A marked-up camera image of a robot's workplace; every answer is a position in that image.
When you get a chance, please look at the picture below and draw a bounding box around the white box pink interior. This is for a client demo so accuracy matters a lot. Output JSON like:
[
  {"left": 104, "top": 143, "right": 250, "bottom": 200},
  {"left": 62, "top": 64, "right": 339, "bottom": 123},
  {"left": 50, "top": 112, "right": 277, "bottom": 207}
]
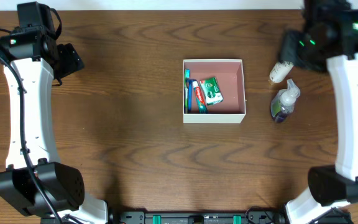
[{"left": 183, "top": 59, "right": 246, "bottom": 124}]

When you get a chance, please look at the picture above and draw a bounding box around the blue disposable razor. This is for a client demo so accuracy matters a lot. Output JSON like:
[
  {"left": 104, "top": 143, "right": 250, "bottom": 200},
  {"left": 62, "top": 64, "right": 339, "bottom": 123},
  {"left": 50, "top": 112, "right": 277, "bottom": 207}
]
[{"left": 186, "top": 79, "right": 195, "bottom": 113}]

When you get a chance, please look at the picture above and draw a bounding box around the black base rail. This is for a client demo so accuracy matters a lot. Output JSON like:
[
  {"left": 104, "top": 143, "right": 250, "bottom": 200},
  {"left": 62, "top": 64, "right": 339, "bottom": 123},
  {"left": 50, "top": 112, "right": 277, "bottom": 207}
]
[{"left": 40, "top": 210, "right": 353, "bottom": 224}]

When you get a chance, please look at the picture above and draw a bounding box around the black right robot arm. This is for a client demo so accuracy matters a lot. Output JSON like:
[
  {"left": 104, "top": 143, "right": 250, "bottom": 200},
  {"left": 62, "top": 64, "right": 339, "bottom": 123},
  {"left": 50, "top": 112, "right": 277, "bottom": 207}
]
[{"left": 277, "top": 0, "right": 358, "bottom": 223}]

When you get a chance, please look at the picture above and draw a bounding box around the green white toothbrush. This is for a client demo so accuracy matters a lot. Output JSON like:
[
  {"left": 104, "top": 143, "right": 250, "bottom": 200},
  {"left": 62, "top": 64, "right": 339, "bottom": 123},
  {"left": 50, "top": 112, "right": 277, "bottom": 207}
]
[{"left": 184, "top": 69, "right": 190, "bottom": 113}]

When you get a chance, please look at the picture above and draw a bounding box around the clear foam pump soap bottle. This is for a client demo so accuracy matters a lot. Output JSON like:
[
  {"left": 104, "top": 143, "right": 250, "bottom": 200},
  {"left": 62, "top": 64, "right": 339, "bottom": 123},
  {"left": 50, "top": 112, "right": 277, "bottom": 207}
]
[{"left": 270, "top": 79, "right": 301, "bottom": 123}]

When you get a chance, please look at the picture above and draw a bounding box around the white leaf-print lotion tube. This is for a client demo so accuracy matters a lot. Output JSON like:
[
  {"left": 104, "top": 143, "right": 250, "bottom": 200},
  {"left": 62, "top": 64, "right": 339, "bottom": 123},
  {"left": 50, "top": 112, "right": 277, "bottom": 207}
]
[{"left": 269, "top": 62, "right": 294, "bottom": 85}]

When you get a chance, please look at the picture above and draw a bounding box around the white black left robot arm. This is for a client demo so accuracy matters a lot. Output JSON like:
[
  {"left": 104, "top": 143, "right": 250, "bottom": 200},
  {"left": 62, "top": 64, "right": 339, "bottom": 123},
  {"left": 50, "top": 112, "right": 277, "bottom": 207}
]
[{"left": 0, "top": 2, "right": 109, "bottom": 223}]

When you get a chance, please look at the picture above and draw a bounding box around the red green toothpaste tube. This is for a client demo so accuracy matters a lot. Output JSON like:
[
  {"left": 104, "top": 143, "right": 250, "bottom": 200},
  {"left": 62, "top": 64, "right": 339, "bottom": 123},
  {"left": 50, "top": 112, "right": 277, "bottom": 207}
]
[{"left": 192, "top": 80, "right": 208, "bottom": 114}]

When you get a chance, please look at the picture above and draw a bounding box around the green soap bar packet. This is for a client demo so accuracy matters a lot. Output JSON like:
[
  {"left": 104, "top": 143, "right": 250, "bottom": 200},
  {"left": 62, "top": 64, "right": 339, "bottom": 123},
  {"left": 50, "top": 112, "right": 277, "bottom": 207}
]
[{"left": 200, "top": 77, "right": 224, "bottom": 105}]

